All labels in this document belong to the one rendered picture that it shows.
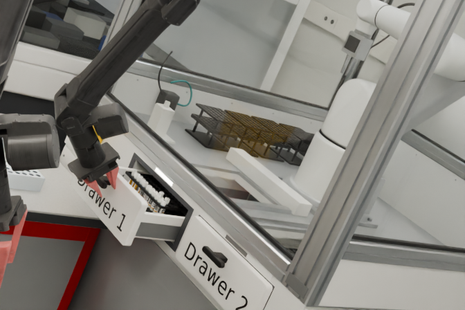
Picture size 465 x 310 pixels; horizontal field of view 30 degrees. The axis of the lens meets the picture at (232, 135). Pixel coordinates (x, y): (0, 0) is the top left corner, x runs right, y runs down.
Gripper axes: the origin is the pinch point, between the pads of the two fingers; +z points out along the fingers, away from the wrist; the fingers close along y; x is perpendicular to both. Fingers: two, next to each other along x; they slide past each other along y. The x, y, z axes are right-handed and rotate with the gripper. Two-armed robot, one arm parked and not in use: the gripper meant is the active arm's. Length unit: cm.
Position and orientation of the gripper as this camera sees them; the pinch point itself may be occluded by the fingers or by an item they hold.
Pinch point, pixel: (106, 189)
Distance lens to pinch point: 196.8
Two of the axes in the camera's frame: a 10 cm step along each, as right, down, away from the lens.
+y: 8.1, -5.0, 3.1
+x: -5.4, -4.3, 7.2
